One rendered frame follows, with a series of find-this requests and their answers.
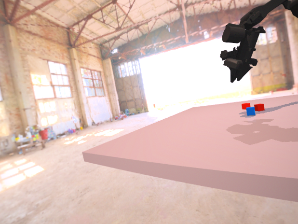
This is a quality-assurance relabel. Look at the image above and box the blue cube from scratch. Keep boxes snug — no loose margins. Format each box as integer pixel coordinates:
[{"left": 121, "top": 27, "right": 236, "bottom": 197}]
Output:
[{"left": 246, "top": 107, "right": 256, "bottom": 116}]

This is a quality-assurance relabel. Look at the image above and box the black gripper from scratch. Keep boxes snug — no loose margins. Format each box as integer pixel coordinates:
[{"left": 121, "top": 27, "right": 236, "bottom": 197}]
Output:
[{"left": 223, "top": 44, "right": 258, "bottom": 83}]

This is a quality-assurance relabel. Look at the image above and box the red cube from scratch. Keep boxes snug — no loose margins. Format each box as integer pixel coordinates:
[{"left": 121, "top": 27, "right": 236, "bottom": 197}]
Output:
[
  {"left": 242, "top": 103, "right": 250, "bottom": 109},
  {"left": 254, "top": 104, "right": 265, "bottom": 111}
]

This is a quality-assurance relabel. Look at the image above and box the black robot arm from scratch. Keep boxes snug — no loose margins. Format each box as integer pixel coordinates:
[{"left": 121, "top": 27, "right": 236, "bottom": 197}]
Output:
[{"left": 220, "top": 0, "right": 298, "bottom": 61}]

